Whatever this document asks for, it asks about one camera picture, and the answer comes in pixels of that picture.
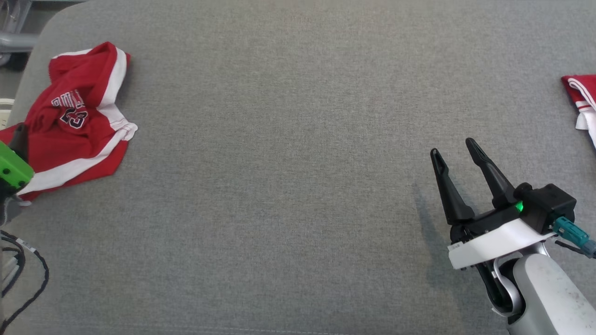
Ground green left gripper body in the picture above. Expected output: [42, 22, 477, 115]
[0, 140, 36, 192]

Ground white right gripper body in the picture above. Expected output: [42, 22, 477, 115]
[447, 205, 557, 271]

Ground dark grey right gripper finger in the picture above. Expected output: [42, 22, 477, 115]
[430, 148, 476, 227]
[466, 138, 518, 210]

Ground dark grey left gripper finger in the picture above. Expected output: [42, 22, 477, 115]
[9, 122, 30, 161]

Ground red white basketball jersey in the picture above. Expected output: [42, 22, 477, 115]
[561, 74, 596, 150]

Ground red white basketball shorts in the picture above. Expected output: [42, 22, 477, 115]
[0, 42, 138, 206]

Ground teal right camera connector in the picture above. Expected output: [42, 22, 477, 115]
[552, 216, 596, 259]

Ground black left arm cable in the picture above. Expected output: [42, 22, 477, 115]
[0, 230, 50, 332]

